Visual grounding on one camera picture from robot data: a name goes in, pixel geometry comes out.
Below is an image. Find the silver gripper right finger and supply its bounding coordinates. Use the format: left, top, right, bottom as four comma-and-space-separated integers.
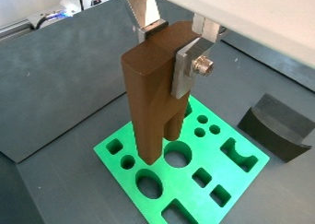
171, 14, 228, 99

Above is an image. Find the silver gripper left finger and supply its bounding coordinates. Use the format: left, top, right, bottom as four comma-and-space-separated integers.
127, 0, 168, 42

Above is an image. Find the brown square-circle peg object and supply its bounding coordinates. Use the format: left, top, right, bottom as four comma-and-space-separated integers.
120, 21, 197, 165

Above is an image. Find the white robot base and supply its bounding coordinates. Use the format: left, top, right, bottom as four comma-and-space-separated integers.
27, 0, 109, 29

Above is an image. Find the large grey foam mat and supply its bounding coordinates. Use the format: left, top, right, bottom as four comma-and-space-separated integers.
0, 0, 137, 163

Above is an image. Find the dark grey curved block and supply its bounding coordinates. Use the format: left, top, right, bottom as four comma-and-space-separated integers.
237, 94, 315, 162

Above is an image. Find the green shape-sorting board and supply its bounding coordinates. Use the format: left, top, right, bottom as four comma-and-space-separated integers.
95, 98, 269, 224

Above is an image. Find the aluminium frame rail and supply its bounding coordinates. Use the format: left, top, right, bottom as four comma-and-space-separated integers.
0, 19, 33, 41

